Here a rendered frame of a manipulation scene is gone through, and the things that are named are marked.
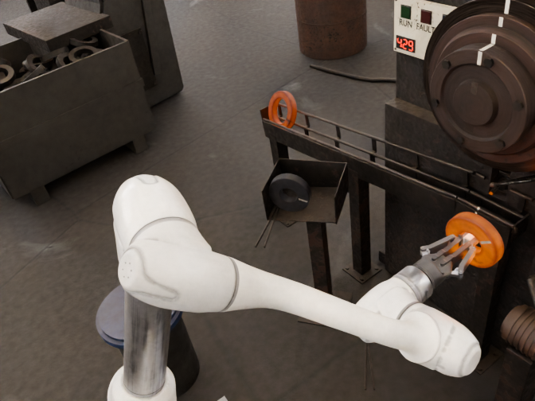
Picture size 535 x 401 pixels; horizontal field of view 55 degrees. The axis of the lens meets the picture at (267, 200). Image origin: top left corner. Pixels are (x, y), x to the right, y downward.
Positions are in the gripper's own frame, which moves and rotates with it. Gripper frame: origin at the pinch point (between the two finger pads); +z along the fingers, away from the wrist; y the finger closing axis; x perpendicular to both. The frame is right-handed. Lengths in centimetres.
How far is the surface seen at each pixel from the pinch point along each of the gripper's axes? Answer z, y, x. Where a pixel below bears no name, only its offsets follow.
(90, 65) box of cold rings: -18, -249, -15
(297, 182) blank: -9, -63, -11
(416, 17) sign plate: 37, -52, 33
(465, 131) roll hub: 15.9, -16.2, 16.8
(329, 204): 0, -59, -24
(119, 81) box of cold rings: -6, -250, -32
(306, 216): -10, -60, -24
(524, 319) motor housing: 8.7, 12.9, -31.5
